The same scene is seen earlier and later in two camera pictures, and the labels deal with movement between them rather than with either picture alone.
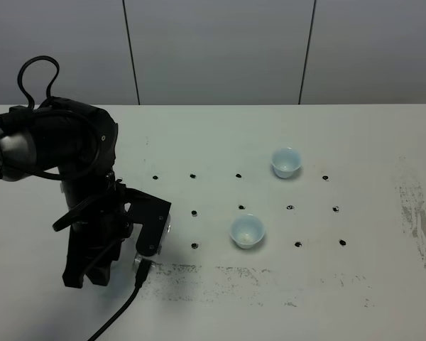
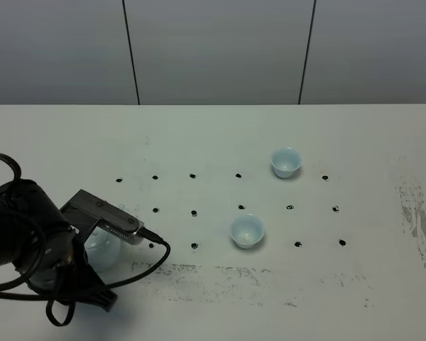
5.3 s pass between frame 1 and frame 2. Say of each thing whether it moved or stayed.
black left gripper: moved
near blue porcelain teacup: stayed
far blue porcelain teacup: stayed
